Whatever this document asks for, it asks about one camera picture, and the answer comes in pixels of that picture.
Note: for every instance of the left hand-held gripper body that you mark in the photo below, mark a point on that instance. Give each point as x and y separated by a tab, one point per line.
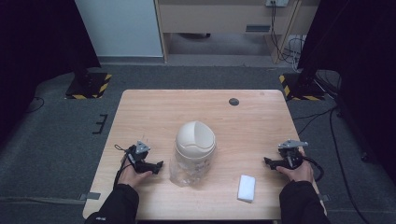
137	154

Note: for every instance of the dark round table grommet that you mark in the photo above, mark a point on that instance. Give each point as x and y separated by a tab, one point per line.
233	101

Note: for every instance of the black yellow striped stand base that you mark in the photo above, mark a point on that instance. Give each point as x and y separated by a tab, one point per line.
90	85
300	88

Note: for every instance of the grey tape strip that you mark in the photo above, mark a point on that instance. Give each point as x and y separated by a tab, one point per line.
90	196
323	197

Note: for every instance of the white domed trash can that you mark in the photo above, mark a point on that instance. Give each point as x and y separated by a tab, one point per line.
195	140

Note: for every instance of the person's right hand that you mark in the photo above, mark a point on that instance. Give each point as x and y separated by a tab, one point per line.
297	173

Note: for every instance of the light wooden desk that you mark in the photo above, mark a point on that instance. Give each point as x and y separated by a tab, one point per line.
218	18

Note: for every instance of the person's left hand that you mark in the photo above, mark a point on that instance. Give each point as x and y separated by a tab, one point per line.
132	177

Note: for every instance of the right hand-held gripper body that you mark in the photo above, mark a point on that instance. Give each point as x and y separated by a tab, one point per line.
291	152

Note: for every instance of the black curtain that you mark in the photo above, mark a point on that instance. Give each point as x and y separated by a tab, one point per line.
358	62
37	53

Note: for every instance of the white sponge block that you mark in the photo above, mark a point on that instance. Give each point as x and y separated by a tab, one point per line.
246	188

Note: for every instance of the grey power strip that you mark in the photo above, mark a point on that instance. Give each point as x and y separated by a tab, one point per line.
276	2

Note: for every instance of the white panel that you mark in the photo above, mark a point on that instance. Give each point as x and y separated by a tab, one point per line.
120	28

